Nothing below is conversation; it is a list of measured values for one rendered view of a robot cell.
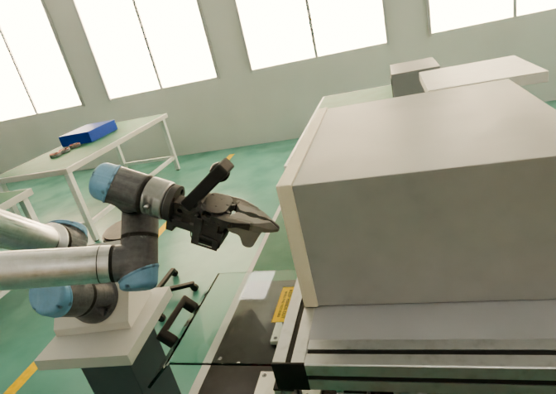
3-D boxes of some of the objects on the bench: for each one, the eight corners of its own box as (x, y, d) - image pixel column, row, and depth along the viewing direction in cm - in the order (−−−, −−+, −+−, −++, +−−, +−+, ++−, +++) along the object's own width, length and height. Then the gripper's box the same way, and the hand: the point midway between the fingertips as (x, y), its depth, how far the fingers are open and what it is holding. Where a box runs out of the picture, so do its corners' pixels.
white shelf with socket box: (438, 213, 153) (428, 90, 137) (428, 175, 186) (419, 72, 169) (546, 204, 143) (548, 70, 127) (515, 165, 176) (514, 55, 159)
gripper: (178, 213, 85) (276, 244, 83) (157, 236, 77) (266, 271, 75) (183, 176, 81) (286, 208, 79) (160, 196, 73) (275, 232, 71)
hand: (273, 223), depth 76 cm, fingers closed
